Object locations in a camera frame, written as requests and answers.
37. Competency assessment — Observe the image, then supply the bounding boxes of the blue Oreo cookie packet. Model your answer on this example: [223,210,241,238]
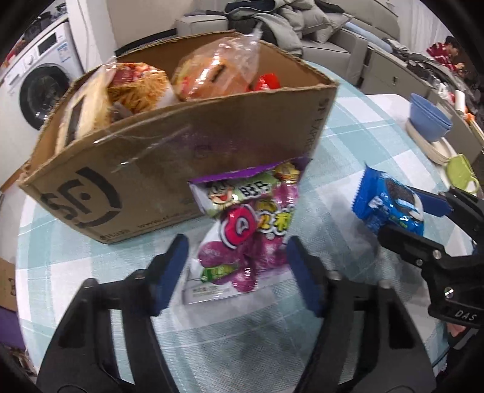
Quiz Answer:
[352,165,424,236]

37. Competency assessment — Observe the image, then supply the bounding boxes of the purple candy snack bag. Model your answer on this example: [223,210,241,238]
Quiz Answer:
[183,156,310,304]

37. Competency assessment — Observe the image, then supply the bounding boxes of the cracker packet with black label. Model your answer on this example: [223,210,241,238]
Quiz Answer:
[55,64,115,154]

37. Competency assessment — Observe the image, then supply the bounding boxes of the red instant noodle packet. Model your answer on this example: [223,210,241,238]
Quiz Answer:
[246,73,280,92]

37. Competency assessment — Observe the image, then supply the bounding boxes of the orange bread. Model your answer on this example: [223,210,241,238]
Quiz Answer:
[172,24,263,101]

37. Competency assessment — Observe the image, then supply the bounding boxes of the green mug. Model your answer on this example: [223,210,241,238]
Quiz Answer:
[446,154,480,195]

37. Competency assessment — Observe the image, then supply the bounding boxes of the white plate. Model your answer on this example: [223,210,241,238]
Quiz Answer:
[405,119,457,166]

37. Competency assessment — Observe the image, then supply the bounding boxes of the stacked blue bowls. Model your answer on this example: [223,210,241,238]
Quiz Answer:
[409,93,453,142]

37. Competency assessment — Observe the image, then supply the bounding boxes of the person in red sweater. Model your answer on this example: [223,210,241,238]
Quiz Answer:
[427,36,465,72]

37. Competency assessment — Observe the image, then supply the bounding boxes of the small cardboard box on floor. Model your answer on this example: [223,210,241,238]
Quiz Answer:
[0,258,17,312]

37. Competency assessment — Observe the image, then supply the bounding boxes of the grey fabric sofa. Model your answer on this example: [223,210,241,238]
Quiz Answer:
[175,1,400,85]

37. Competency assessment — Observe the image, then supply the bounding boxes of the white chips bag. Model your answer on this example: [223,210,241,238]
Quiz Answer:
[107,62,180,115]

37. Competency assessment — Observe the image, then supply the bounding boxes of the white front-load washing machine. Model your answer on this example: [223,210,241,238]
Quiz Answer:
[1,15,84,183]

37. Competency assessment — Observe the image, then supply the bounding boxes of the pile of grey jackets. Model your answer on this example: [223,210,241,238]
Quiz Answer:
[223,1,353,56]

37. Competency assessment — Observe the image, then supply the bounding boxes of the black patterned chair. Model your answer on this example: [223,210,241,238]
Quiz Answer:
[114,28,177,57]

